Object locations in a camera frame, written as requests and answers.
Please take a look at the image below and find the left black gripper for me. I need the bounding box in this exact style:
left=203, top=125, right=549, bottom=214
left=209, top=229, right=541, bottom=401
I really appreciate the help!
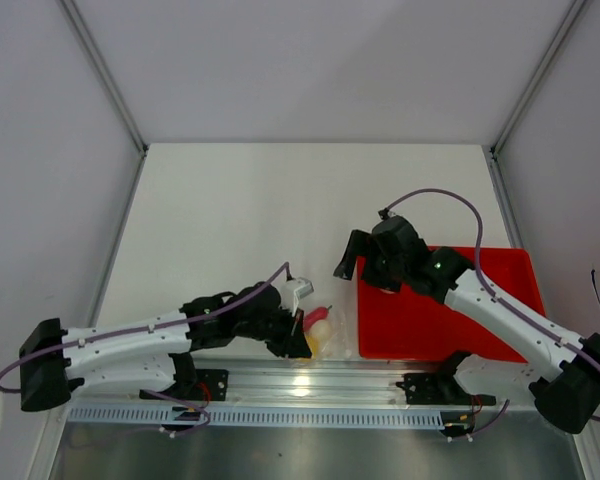
left=235, top=303, right=312, bottom=359

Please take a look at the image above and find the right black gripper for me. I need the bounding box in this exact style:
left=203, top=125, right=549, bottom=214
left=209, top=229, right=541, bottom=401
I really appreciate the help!
left=334, top=231, right=408, bottom=294

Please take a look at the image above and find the yellow toy pepper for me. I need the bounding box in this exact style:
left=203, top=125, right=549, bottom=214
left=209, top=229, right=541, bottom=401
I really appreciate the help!
left=305, top=336, right=326, bottom=359

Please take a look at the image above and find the clear zip top bag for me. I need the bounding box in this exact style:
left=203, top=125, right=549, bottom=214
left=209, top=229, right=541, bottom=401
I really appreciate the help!
left=303, top=305, right=353, bottom=361

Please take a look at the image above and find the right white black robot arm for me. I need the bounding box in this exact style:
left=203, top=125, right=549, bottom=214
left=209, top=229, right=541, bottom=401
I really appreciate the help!
left=333, top=216, right=600, bottom=434

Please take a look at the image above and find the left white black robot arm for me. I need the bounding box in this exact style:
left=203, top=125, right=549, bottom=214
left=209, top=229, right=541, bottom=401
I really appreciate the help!
left=19, top=278, right=314, bottom=412

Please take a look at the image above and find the red plastic tray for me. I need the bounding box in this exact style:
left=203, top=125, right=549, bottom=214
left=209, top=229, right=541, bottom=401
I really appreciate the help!
left=356, top=247, right=545, bottom=363

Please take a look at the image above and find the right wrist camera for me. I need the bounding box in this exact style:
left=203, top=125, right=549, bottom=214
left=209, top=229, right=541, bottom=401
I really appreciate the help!
left=378, top=208, right=404, bottom=225

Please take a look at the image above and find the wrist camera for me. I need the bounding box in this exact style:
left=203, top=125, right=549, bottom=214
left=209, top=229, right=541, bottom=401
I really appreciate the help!
left=280, top=277, right=314, bottom=315
left=378, top=208, right=404, bottom=225

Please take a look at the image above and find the aluminium mounting rail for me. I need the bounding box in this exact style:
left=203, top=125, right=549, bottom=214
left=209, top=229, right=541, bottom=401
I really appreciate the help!
left=47, top=355, right=536, bottom=404

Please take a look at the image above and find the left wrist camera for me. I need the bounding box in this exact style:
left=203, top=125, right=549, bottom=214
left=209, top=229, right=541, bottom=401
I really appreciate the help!
left=280, top=277, right=314, bottom=315

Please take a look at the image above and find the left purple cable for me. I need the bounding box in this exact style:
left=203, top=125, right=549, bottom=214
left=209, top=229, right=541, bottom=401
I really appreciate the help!
left=0, top=261, right=294, bottom=439

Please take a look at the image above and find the purple cable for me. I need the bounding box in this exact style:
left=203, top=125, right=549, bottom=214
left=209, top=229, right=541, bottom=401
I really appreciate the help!
left=377, top=187, right=600, bottom=441
left=0, top=261, right=294, bottom=439

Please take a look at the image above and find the white slotted cable duct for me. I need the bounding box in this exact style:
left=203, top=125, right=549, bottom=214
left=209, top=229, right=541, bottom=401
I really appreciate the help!
left=67, top=403, right=444, bottom=431

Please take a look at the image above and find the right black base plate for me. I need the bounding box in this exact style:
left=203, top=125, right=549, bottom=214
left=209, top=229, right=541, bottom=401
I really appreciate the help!
left=395, top=373, right=495, bottom=406

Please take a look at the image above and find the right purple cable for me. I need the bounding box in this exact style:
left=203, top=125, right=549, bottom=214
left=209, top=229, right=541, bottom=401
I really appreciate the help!
left=377, top=187, right=600, bottom=441

